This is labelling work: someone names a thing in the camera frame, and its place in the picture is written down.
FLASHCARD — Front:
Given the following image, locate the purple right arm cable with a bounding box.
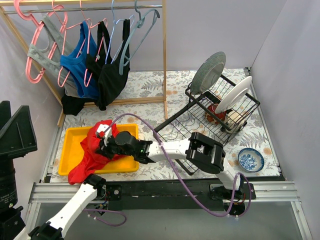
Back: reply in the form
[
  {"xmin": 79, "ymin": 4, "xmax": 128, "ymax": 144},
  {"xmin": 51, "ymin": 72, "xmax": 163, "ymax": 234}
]
[{"xmin": 106, "ymin": 112, "xmax": 253, "ymax": 218}]

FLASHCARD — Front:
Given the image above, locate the wooden clothes rack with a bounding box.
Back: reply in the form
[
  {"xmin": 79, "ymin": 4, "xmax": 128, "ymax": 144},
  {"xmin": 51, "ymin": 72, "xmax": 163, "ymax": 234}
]
[{"xmin": 0, "ymin": 0, "xmax": 168, "ymax": 119}]

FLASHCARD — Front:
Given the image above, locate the yellow plastic tray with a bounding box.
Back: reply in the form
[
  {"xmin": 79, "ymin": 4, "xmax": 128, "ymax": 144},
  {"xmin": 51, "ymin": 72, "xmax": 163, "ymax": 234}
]
[{"xmin": 58, "ymin": 126, "xmax": 139, "ymax": 176}]

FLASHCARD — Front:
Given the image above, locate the blue white porcelain bowl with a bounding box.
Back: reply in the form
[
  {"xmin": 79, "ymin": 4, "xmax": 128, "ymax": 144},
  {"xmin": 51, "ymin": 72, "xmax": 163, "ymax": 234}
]
[{"xmin": 237, "ymin": 147, "xmax": 265, "ymax": 173}]

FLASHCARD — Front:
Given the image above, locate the grey tank top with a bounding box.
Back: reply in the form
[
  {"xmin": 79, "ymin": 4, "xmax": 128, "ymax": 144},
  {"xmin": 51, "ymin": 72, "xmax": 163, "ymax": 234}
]
[{"xmin": 27, "ymin": 14, "xmax": 78, "ymax": 97}]

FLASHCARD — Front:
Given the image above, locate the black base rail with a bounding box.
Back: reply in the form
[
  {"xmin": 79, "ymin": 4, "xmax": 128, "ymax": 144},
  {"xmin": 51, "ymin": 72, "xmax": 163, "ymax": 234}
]
[{"xmin": 92, "ymin": 177, "xmax": 256, "ymax": 215}]

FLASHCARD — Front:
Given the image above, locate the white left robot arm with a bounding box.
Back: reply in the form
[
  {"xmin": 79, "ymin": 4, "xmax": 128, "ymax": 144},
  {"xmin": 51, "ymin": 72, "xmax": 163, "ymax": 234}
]
[{"xmin": 0, "ymin": 100, "xmax": 107, "ymax": 240}]

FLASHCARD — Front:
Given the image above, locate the thick pink hanger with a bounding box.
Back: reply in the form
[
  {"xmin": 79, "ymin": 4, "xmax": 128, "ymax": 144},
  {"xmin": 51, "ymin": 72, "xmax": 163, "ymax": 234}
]
[{"xmin": 13, "ymin": 0, "xmax": 45, "ymax": 84}]

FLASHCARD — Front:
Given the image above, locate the grey-blue hanger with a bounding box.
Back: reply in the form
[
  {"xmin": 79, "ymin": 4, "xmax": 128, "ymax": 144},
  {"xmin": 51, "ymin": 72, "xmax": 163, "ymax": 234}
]
[{"xmin": 118, "ymin": 0, "xmax": 161, "ymax": 76}]

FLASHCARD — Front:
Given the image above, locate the black wire dish rack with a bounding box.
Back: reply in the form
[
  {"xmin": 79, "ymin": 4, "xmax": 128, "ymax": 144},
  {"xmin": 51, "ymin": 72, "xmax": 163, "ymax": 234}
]
[{"xmin": 152, "ymin": 72, "xmax": 261, "ymax": 176}]

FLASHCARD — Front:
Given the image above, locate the red tank top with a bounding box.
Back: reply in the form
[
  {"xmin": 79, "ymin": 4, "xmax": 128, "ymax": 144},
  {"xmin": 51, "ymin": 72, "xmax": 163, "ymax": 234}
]
[{"xmin": 67, "ymin": 119, "xmax": 124, "ymax": 185}]

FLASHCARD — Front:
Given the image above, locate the black tank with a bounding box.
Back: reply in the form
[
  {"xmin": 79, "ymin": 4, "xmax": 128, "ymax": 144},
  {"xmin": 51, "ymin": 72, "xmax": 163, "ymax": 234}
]
[
  {"xmin": 60, "ymin": 21, "xmax": 106, "ymax": 116},
  {"xmin": 97, "ymin": 19, "xmax": 131, "ymax": 111}
]

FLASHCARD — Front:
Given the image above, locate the red bowl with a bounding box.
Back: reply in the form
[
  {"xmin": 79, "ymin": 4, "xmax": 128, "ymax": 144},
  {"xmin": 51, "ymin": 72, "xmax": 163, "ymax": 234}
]
[{"xmin": 204, "ymin": 103, "xmax": 227, "ymax": 125}]

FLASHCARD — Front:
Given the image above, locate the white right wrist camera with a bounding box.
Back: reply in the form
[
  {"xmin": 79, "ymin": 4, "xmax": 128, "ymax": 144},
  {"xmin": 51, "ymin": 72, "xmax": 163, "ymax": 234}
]
[{"xmin": 96, "ymin": 124, "xmax": 113, "ymax": 146}]

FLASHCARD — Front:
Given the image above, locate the white plate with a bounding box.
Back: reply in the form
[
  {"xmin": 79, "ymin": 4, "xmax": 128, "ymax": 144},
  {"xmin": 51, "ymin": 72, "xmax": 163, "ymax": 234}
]
[{"xmin": 214, "ymin": 76, "xmax": 253, "ymax": 114}]

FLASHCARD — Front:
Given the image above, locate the thin pink hanger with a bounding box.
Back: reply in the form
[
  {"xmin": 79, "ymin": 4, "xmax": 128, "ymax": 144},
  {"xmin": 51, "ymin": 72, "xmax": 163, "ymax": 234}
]
[
  {"xmin": 51, "ymin": 0, "xmax": 69, "ymax": 88},
  {"xmin": 64, "ymin": 0, "xmax": 108, "ymax": 88}
]

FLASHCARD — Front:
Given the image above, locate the blue tank top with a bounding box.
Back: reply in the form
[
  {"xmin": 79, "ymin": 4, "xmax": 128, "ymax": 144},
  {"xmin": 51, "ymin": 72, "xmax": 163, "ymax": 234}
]
[{"xmin": 59, "ymin": 20, "xmax": 101, "ymax": 100}]

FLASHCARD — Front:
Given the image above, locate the cream bowl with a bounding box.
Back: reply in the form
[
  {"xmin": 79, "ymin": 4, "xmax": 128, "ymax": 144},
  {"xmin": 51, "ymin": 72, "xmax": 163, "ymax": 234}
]
[{"xmin": 224, "ymin": 110, "xmax": 246, "ymax": 134}]

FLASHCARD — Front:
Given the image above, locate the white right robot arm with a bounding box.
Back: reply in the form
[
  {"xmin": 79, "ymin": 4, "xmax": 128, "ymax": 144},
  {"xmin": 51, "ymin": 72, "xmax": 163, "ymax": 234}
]
[{"xmin": 95, "ymin": 131, "xmax": 251, "ymax": 200}]

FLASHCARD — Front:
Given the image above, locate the grey patterned plate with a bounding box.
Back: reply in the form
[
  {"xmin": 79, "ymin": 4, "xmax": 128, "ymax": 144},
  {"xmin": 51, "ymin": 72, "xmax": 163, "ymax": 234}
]
[{"xmin": 190, "ymin": 51, "xmax": 226, "ymax": 95}]

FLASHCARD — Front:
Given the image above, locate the light blue hanger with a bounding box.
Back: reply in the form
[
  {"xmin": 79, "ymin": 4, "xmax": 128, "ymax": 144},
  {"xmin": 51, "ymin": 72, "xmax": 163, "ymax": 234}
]
[{"xmin": 105, "ymin": 0, "xmax": 126, "ymax": 64}]

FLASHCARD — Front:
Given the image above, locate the floral table mat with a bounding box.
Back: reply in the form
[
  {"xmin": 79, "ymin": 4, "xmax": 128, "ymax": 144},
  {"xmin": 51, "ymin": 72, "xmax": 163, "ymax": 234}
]
[{"xmin": 63, "ymin": 70, "xmax": 281, "ymax": 177}]

